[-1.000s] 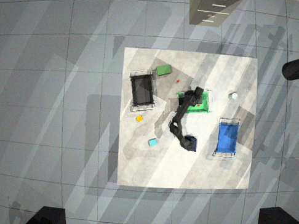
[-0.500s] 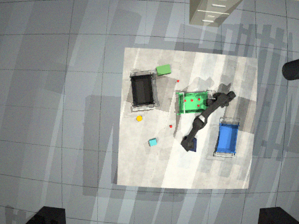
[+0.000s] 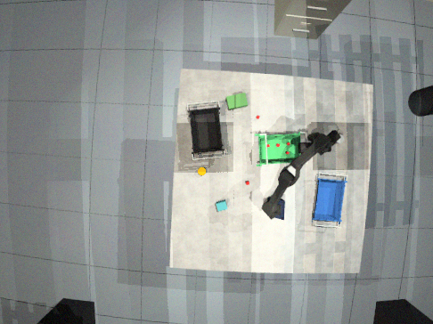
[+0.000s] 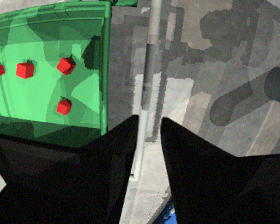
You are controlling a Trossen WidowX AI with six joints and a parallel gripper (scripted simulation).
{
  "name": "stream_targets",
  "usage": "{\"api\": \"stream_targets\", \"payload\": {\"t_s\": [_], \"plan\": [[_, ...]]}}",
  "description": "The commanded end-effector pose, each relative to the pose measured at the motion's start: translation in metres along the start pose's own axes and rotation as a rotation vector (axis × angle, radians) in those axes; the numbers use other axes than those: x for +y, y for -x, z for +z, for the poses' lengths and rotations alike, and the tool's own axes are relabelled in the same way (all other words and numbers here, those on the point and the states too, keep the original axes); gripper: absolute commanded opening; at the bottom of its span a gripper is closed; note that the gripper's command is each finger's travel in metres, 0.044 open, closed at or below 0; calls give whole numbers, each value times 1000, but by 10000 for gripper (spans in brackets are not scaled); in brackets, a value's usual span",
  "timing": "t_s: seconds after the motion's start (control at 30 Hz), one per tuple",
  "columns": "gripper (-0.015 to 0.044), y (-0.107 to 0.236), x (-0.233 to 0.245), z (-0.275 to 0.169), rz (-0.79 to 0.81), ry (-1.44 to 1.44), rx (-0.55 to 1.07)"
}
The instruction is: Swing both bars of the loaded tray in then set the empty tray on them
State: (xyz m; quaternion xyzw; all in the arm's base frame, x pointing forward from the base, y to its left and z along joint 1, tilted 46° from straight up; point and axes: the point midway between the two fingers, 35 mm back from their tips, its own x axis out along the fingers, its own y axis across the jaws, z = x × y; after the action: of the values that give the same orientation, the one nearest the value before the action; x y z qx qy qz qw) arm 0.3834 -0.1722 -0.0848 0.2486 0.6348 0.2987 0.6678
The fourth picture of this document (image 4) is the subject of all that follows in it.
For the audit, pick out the green plastic tray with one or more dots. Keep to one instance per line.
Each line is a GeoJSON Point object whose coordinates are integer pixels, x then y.
{"type": "Point", "coordinates": [41, 36]}

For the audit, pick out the small red block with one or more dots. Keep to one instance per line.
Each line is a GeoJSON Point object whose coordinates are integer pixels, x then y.
{"type": "Point", "coordinates": [2, 70]}
{"type": "Point", "coordinates": [66, 66]}
{"type": "Point", "coordinates": [64, 107]}
{"type": "Point", "coordinates": [24, 70]}

